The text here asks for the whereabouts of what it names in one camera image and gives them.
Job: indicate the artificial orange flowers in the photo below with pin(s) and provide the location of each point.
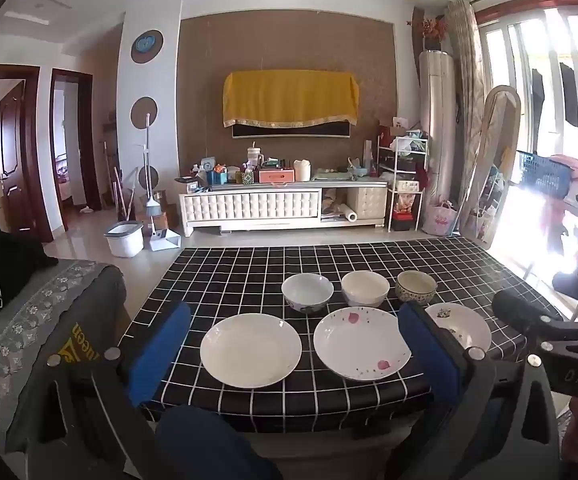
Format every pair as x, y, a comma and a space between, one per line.
431, 27

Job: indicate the pink bag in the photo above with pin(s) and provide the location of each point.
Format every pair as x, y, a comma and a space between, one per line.
439, 217

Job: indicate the white jar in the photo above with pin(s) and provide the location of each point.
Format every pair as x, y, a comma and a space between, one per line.
301, 170

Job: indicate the standing air conditioner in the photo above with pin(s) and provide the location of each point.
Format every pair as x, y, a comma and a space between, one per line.
439, 125

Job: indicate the plain white plate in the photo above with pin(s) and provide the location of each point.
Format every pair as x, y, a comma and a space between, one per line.
251, 350

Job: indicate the dark blue cloth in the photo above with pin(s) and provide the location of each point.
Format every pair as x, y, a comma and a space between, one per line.
214, 440

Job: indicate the beige curtain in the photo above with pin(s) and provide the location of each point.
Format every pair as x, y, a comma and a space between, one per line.
466, 60

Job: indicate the white plate pink petal print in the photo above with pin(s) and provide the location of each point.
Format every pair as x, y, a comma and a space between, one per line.
361, 342

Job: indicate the dark grey cloth yellow print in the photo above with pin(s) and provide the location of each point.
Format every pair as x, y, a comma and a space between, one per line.
89, 310

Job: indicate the white bowl with dark print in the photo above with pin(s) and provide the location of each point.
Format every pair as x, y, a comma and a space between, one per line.
307, 290

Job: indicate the ironing board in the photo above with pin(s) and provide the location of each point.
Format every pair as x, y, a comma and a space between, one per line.
491, 160

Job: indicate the dark hanging garment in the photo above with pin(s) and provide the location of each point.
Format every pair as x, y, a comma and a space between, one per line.
537, 92
569, 92

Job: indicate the dark red wooden door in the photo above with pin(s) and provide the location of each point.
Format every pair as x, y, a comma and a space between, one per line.
11, 145

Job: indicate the blue plastic basket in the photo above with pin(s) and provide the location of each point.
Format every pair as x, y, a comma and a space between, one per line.
544, 175

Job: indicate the white tufted television cabinet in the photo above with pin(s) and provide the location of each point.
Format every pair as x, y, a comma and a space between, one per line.
249, 207

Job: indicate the leaning mop sticks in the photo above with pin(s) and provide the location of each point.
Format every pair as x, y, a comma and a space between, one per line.
119, 190

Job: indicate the white bowl with faint print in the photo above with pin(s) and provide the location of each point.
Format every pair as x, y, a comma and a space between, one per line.
365, 286

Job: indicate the grey lace sofa cover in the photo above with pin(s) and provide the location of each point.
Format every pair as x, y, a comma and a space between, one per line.
14, 340

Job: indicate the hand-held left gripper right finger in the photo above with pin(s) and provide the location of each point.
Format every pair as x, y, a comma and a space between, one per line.
431, 355

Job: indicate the white mop bucket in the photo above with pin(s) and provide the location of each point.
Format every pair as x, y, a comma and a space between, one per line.
125, 240

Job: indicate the black garment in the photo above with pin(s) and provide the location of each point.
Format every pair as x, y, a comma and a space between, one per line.
4, 270

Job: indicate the white metal shelf rack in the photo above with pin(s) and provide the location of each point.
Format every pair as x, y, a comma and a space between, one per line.
404, 180

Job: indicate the cardboard box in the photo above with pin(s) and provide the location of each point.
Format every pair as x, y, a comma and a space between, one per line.
164, 212

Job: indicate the pink box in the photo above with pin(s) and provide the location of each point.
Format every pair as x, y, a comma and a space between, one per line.
276, 175

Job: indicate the round wall decor blue centre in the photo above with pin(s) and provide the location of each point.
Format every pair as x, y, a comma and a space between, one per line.
146, 46

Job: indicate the white broom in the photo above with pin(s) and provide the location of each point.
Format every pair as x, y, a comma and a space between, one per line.
147, 160

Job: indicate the round brown wall decor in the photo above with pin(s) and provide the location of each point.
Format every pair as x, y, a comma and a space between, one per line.
151, 177
144, 111

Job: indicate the white plate cartoon animal print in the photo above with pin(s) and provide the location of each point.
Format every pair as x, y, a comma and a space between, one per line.
464, 325

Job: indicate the white paper roll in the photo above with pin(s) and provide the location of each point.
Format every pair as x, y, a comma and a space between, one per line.
351, 217

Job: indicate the floral patterned bowl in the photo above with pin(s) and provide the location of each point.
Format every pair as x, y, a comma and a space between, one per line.
415, 285

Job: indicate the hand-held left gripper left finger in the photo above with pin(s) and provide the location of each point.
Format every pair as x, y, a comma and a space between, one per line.
161, 345

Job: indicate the yellow television cover cloth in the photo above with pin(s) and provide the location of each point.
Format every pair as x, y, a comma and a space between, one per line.
289, 95

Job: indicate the black white checkered tablecloth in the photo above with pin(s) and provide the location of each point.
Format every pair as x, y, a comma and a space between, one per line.
249, 270

